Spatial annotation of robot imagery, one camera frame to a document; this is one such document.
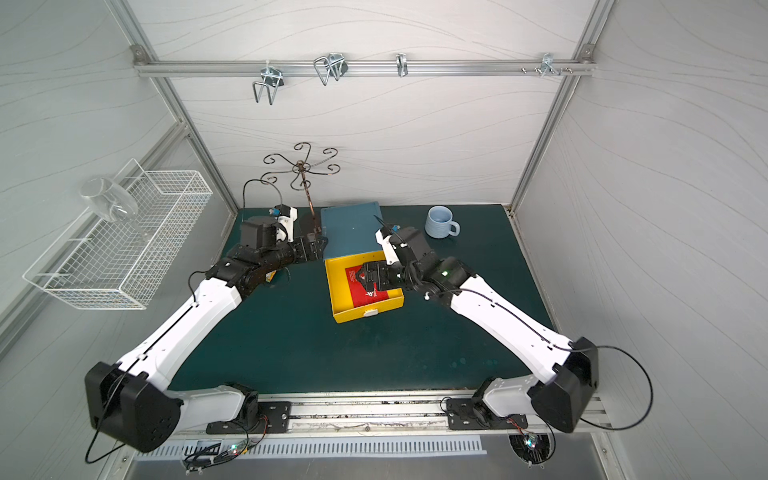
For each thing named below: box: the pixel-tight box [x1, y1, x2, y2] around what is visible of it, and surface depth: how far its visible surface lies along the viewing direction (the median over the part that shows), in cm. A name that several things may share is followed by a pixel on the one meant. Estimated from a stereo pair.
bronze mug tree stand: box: [260, 142, 341, 234], surface depth 92 cm
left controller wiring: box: [183, 414, 269, 475], surface depth 69 cm
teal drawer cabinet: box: [320, 202, 384, 260], surface depth 89 cm
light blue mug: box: [424, 205, 462, 240], surface depth 111 cm
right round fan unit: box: [508, 432, 552, 469], surface depth 73 cm
